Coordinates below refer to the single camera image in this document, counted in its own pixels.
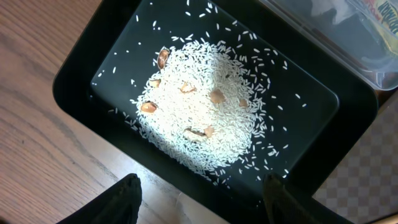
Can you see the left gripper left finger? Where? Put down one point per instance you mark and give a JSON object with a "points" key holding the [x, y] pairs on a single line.
{"points": [[119, 204]]}

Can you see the white tissue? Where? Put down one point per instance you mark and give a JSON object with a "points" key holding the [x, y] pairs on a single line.
{"points": [[343, 10]]}

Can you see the black rectangular waste tray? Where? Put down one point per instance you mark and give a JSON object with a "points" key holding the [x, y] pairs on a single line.
{"points": [[315, 108]]}

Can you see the green orange snack wrapper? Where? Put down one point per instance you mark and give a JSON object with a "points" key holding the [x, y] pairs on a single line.
{"points": [[384, 13]]}

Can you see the clear plastic waste bin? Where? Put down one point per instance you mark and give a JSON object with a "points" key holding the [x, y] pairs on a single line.
{"points": [[355, 42]]}

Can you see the pile of white rice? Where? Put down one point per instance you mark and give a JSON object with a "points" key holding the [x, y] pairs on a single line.
{"points": [[203, 89]]}

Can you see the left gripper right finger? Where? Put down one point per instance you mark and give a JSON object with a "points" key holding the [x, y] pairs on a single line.
{"points": [[285, 203]]}

